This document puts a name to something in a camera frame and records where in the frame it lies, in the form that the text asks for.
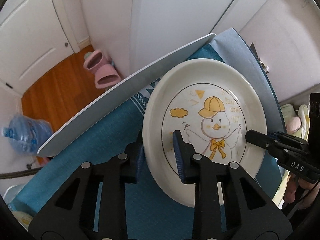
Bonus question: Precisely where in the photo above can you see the blue water jug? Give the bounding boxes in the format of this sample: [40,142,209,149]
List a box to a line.
[1,114,53,155]

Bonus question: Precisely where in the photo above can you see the person's right hand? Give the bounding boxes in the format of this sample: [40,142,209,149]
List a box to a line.
[283,173,319,209]

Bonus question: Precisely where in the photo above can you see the pink slipper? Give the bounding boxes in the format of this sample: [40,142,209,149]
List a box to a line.
[94,64,121,89]
[84,49,112,74]

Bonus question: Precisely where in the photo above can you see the white door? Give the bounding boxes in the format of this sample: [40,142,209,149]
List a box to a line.
[1,0,74,95]

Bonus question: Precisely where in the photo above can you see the white duck cartoon plate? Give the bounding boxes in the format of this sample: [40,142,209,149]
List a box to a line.
[143,59,267,207]

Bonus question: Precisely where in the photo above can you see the pink slipper near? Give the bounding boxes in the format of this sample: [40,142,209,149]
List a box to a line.
[94,64,121,89]

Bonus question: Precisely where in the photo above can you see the pink slipper far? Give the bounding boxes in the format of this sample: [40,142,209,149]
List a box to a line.
[84,49,112,74]

